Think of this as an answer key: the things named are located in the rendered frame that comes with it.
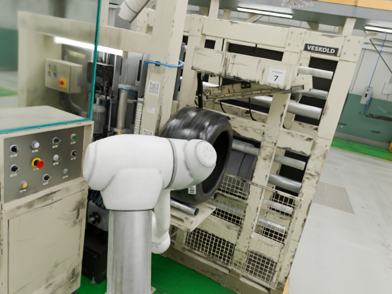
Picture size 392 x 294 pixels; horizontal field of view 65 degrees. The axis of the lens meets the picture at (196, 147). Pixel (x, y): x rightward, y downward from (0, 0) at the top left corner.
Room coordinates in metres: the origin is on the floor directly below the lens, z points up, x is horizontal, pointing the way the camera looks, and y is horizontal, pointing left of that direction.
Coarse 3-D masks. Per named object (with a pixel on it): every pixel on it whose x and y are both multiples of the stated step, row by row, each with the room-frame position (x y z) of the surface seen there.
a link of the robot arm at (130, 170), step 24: (96, 144) 0.65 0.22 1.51; (120, 144) 0.66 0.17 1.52; (144, 144) 0.68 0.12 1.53; (168, 144) 0.72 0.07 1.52; (96, 168) 0.61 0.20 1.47; (120, 168) 0.63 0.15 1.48; (144, 168) 0.65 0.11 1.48; (168, 168) 0.68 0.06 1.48; (120, 192) 0.61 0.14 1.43; (144, 192) 0.63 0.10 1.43; (120, 216) 0.61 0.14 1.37; (144, 216) 0.63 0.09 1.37; (120, 240) 0.59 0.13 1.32; (144, 240) 0.61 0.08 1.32; (120, 264) 0.57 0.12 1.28; (144, 264) 0.59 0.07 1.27; (120, 288) 0.55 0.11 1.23; (144, 288) 0.57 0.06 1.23
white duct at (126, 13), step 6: (126, 0) 2.25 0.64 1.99; (132, 0) 2.22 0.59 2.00; (138, 0) 2.22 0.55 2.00; (144, 0) 2.23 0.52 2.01; (120, 6) 2.28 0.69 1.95; (126, 6) 2.24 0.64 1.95; (132, 6) 2.23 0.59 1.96; (138, 6) 2.24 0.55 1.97; (120, 12) 2.26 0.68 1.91; (126, 12) 2.25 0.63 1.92; (132, 12) 2.26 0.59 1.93; (126, 18) 2.26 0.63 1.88
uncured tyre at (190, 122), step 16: (176, 112) 1.70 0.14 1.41; (192, 112) 1.68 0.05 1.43; (208, 112) 1.70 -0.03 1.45; (176, 128) 1.57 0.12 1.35; (192, 128) 1.56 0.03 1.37; (208, 128) 1.57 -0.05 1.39; (224, 128) 1.69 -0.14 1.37; (224, 144) 1.95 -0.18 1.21; (224, 160) 1.87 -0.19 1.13; (208, 176) 1.91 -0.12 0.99; (176, 192) 1.52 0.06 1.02; (208, 192) 1.69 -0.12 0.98
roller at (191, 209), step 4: (172, 200) 1.62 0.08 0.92; (176, 200) 1.62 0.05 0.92; (172, 204) 1.61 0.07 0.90; (176, 204) 1.60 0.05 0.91; (180, 204) 1.59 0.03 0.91; (184, 204) 1.59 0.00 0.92; (188, 204) 1.60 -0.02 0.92; (180, 208) 1.58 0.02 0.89; (184, 208) 1.57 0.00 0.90; (188, 208) 1.57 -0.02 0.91; (192, 208) 1.56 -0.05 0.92; (196, 208) 1.57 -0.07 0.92; (188, 212) 1.57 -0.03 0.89; (192, 212) 1.55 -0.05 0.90; (196, 212) 1.55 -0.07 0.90
